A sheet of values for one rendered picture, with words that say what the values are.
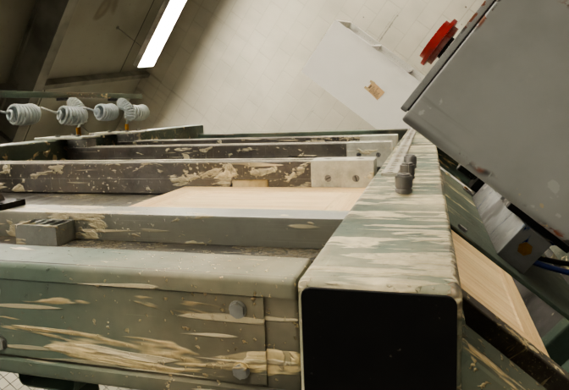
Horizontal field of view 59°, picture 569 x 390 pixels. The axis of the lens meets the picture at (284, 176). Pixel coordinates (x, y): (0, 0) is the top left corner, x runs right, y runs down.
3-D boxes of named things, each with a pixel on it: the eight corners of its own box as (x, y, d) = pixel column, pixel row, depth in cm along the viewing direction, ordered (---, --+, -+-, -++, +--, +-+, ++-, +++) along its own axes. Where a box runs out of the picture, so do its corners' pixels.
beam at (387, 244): (463, 438, 36) (465, 292, 34) (300, 416, 39) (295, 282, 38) (433, 150, 245) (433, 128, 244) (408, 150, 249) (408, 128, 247)
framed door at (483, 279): (545, 368, 130) (552, 362, 129) (377, 233, 137) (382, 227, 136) (499, 261, 216) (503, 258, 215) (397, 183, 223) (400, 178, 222)
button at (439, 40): (475, 28, 36) (451, 11, 36) (438, 74, 37) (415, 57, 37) (471, 35, 39) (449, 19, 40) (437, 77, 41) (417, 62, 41)
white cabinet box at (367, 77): (521, 156, 433) (334, 19, 460) (475, 204, 457) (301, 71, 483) (516, 143, 488) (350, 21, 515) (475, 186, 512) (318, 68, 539)
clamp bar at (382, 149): (390, 167, 138) (389, 79, 135) (37, 168, 171) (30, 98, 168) (393, 163, 148) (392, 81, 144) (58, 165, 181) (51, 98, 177)
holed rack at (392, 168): (398, 176, 89) (398, 173, 89) (381, 176, 90) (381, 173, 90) (417, 128, 246) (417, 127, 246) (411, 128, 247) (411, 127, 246)
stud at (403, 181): (411, 195, 70) (411, 174, 70) (394, 195, 71) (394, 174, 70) (412, 192, 72) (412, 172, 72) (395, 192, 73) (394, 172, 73)
